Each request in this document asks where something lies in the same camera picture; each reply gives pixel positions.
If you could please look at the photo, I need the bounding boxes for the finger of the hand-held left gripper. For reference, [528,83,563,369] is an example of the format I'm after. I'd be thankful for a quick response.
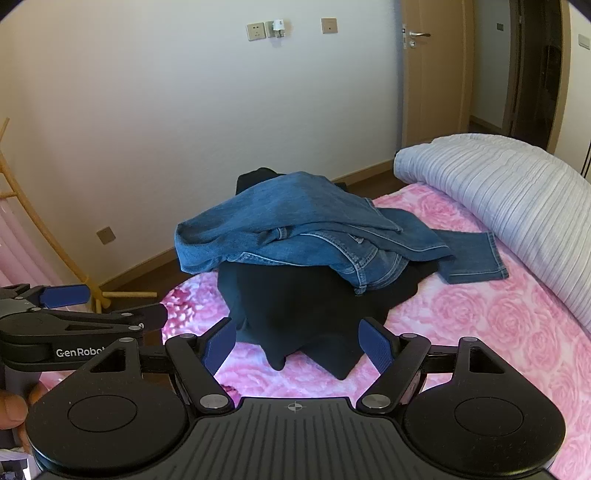
[0,303,170,345]
[0,284,91,309]

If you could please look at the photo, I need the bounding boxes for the wooden clothes rack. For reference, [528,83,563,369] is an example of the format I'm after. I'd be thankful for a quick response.
[0,117,158,311]

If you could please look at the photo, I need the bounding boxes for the person's left hand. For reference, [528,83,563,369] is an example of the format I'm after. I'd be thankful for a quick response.
[0,383,49,456]

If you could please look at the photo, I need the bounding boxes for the pink floral blanket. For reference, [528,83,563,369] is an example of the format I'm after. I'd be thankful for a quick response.
[39,182,591,480]

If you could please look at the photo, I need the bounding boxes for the pink cloth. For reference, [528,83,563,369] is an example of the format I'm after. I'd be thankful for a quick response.
[0,194,64,289]

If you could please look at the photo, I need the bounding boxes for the black garment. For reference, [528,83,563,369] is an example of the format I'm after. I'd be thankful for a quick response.
[217,168,440,382]

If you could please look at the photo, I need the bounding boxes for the grey striped quilt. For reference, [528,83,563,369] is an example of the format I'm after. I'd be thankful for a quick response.
[393,133,591,334]

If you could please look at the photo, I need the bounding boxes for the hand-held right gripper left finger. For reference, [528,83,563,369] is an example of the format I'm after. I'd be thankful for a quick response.
[79,318,237,414]

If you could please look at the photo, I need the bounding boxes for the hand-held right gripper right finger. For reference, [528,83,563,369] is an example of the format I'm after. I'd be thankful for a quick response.
[356,318,509,412]

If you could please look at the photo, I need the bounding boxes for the blue jeans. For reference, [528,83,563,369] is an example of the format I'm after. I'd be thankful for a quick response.
[174,171,510,296]

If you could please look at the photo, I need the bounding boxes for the metal door handle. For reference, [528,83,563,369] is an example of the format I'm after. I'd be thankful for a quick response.
[402,22,431,49]

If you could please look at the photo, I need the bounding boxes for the wooden door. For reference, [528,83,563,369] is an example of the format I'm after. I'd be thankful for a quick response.
[401,0,475,145]

